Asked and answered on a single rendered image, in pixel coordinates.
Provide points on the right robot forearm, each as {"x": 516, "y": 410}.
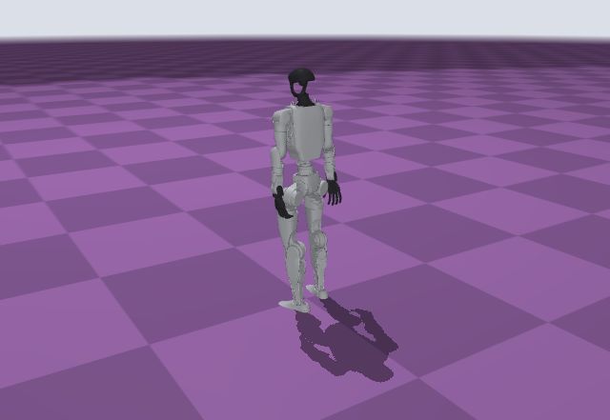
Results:
{"x": 329, "y": 161}

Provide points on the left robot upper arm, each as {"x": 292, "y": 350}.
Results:
{"x": 281, "y": 119}

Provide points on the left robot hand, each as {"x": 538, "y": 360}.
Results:
{"x": 279, "y": 203}

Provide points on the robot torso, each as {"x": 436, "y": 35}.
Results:
{"x": 305, "y": 141}

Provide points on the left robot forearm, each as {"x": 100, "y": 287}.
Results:
{"x": 277, "y": 171}

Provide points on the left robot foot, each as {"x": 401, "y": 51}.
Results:
{"x": 303, "y": 307}

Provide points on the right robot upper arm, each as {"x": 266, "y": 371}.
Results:
{"x": 328, "y": 127}

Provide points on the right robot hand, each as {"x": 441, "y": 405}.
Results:
{"x": 333, "y": 189}

